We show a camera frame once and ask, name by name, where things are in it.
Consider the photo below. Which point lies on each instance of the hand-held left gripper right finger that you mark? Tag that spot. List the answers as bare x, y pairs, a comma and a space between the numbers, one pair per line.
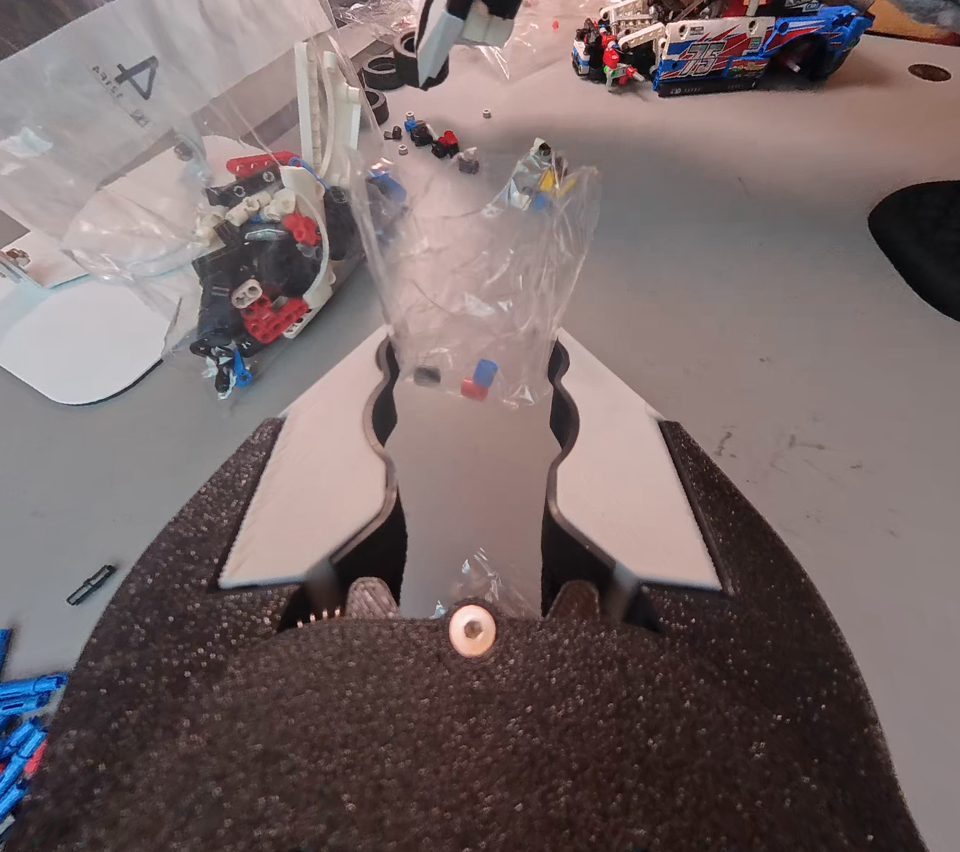
622, 485

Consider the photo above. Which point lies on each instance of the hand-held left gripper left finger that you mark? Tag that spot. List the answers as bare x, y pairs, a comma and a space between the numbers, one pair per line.
315, 485

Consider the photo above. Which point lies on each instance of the large clear toy brick bag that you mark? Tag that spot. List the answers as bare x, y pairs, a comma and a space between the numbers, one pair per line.
262, 252

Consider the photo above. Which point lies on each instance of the small clear plastic bag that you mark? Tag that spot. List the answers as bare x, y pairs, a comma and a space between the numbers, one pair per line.
480, 282

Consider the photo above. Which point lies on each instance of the grey desk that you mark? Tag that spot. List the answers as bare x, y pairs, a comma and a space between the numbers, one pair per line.
750, 342

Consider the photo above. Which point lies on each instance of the round desk grommet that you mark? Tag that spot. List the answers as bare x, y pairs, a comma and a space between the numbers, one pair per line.
929, 72

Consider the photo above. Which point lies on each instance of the cluster of small toy pieces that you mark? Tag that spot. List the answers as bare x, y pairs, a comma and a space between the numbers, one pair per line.
446, 144

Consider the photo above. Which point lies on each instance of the small black toy piece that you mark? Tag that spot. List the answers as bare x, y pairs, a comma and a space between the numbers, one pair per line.
428, 375

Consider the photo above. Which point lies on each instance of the flat empty clear bag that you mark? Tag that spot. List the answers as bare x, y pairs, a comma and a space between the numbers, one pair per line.
495, 582

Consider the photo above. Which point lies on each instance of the toy race car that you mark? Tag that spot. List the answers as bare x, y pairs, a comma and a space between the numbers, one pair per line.
712, 50

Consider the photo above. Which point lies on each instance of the black toy pin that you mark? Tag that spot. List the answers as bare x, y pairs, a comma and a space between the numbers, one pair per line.
90, 586

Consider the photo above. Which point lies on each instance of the pile of blue toy pins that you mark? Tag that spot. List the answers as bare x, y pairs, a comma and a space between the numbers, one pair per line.
22, 702

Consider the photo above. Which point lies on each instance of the brown cardboard strip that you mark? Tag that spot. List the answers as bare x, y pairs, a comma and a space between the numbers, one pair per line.
922, 24

